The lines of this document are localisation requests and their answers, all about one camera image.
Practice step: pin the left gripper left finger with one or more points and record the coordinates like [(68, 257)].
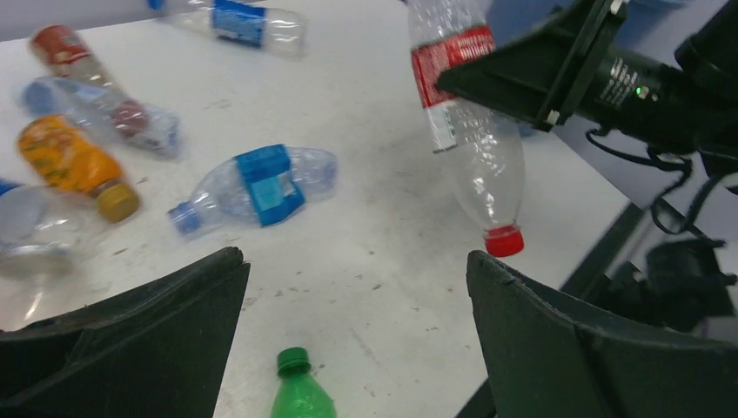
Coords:
[(157, 350)]

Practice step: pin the red cap red label bottle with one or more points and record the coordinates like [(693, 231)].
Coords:
[(480, 151)]

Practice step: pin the green plastic bottle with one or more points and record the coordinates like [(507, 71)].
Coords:
[(299, 394)]

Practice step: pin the orange juice bottle gold cap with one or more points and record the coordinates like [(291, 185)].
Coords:
[(65, 158)]

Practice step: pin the far blue label bottle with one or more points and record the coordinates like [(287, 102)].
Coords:
[(272, 29)]

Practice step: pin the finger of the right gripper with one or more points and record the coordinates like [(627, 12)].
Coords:
[(541, 78)]

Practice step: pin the red label small bottle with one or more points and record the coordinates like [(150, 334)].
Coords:
[(67, 55)]

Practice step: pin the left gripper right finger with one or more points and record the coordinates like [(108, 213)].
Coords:
[(548, 354)]

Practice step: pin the crushed clear bottle blue cap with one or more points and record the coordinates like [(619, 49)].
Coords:
[(80, 104)]

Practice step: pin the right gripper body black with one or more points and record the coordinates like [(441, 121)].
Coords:
[(679, 110)]

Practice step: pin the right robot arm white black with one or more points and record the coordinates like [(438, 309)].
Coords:
[(682, 283)]

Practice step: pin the pepsi bottle blue label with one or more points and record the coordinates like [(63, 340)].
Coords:
[(45, 232)]

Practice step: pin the crushed blue label bottle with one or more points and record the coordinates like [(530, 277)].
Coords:
[(262, 187)]

